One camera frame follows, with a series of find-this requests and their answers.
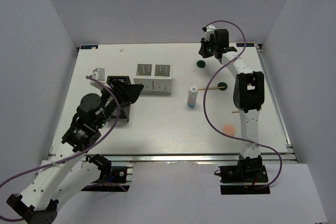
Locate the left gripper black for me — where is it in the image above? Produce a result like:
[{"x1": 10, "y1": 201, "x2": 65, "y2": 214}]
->
[{"x1": 96, "y1": 78, "x2": 144, "y2": 129}]

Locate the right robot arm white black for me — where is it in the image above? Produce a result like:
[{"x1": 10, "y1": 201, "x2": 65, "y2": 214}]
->
[{"x1": 199, "y1": 25, "x2": 265, "y2": 182}]

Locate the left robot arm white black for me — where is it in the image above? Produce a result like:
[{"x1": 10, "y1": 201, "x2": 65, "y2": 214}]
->
[{"x1": 7, "y1": 77, "x2": 144, "y2": 223}]

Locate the dark green round puff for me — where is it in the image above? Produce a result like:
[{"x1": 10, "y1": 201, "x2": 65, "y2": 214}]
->
[
  {"x1": 217, "y1": 82, "x2": 227, "y2": 91},
  {"x1": 196, "y1": 60, "x2": 206, "y2": 68}
]

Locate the black mesh organizer box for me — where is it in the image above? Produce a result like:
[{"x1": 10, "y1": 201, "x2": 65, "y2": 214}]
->
[{"x1": 107, "y1": 76, "x2": 131, "y2": 122}]

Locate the white slotted organizer box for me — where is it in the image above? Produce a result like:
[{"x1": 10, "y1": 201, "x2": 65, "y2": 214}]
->
[{"x1": 133, "y1": 63, "x2": 173, "y2": 95}]

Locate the white spray bottle teal base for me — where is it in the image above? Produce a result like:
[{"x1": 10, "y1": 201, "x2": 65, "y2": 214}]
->
[{"x1": 186, "y1": 86, "x2": 198, "y2": 108}]

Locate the blue label sticker right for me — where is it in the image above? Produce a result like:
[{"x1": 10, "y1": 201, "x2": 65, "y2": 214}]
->
[{"x1": 236, "y1": 42, "x2": 255, "y2": 47}]

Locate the blue label sticker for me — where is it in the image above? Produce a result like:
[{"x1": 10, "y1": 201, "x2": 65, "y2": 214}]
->
[
  {"x1": 80, "y1": 45, "x2": 98, "y2": 50},
  {"x1": 236, "y1": 42, "x2": 255, "y2": 47}
]

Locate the blue label sticker left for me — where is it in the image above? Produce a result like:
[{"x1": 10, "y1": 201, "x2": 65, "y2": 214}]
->
[{"x1": 80, "y1": 45, "x2": 98, "y2": 50}]

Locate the peach round powder puff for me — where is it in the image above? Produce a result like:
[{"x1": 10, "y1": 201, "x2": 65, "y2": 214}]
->
[{"x1": 222, "y1": 124, "x2": 236, "y2": 136}]

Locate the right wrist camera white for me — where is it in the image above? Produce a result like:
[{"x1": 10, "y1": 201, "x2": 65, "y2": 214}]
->
[{"x1": 202, "y1": 25, "x2": 216, "y2": 41}]

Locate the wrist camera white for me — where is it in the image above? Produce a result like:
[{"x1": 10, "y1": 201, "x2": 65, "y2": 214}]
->
[
  {"x1": 202, "y1": 25, "x2": 216, "y2": 41},
  {"x1": 90, "y1": 68, "x2": 105, "y2": 90}
]

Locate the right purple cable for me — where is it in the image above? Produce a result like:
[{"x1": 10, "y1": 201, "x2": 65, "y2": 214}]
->
[{"x1": 203, "y1": 20, "x2": 284, "y2": 190}]

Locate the purple cable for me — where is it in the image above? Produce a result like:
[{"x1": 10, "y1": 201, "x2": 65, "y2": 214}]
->
[
  {"x1": 0, "y1": 76, "x2": 128, "y2": 222},
  {"x1": 203, "y1": 20, "x2": 284, "y2": 190}
]

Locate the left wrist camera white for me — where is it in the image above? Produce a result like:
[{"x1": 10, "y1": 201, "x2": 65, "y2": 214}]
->
[{"x1": 90, "y1": 68, "x2": 105, "y2": 90}]

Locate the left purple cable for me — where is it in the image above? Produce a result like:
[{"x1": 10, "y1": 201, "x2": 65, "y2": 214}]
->
[{"x1": 0, "y1": 76, "x2": 128, "y2": 222}]

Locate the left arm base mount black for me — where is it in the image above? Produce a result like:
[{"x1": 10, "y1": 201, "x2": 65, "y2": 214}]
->
[{"x1": 82, "y1": 164, "x2": 133, "y2": 193}]

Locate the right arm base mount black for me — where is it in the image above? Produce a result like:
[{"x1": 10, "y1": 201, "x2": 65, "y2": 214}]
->
[{"x1": 214, "y1": 165, "x2": 270, "y2": 195}]

